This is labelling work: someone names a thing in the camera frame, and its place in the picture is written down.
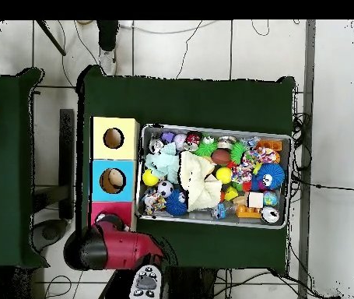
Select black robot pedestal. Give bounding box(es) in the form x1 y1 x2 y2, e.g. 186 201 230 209
165 266 218 299

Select brown toy football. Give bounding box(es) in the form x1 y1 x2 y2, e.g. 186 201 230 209
211 148 231 166

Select silver drink can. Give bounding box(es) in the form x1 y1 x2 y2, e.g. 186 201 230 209
261 206 280 224

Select green spiky ball with eye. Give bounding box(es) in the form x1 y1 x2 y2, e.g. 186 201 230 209
192 134 219 157

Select person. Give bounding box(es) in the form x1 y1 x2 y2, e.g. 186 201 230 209
96 19 119 76

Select dark slanted rod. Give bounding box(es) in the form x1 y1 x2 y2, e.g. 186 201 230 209
35 19 67 57

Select blue spiky ball with eyes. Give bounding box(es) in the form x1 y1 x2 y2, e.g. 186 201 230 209
164 189 190 216
254 162 286 190

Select small soccer ball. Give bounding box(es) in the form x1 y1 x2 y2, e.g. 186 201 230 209
156 180 175 199

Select mint green cloth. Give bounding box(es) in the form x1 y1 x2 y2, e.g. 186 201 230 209
144 142 180 185

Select small baseball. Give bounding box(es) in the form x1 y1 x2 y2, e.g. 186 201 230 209
172 132 188 151

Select cream yellow cloth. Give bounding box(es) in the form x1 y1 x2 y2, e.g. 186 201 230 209
178 150 223 213

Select yellow ball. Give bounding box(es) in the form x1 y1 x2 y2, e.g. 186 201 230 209
141 168 159 187

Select wooden three-hole box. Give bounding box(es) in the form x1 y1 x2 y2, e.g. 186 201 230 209
88 116 141 233

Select dark green tablecloth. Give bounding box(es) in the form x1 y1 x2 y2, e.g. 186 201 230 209
75 64 296 276

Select black upright panel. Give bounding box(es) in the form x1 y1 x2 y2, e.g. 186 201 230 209
58 108 75 220

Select shallow clear mesh bin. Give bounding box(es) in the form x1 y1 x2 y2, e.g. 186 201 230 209
134 123 293 230

